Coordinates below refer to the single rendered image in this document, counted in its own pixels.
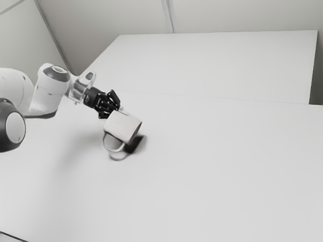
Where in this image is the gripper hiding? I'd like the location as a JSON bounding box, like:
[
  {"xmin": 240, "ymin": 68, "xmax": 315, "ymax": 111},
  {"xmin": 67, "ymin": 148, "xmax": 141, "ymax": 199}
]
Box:
[{"xmin": 83, "ymin": 87, "xmax": 121, "ymax": 120}]

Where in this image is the white mug with handle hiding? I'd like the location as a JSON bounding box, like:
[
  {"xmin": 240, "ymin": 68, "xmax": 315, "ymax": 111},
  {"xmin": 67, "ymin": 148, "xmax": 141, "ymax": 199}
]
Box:
[{"xmin": 101, "ymin": 110, "xmax": 143, "ymax": 153}]

